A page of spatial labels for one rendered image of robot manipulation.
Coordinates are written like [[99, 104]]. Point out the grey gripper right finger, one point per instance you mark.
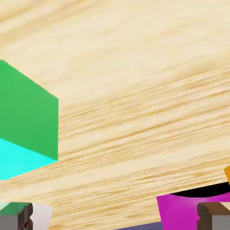
[[215, 219]]

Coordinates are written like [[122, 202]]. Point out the small orange cube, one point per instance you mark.
[[227, 173]]

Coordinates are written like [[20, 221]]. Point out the large cyan box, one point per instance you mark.
[[16, 160]]

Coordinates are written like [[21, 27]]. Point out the small magenta cube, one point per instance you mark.
[[177, 212]]

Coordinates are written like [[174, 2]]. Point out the small green cube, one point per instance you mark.
[[27, 115]]

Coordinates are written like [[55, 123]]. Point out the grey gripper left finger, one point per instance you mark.
[[16, 219]]

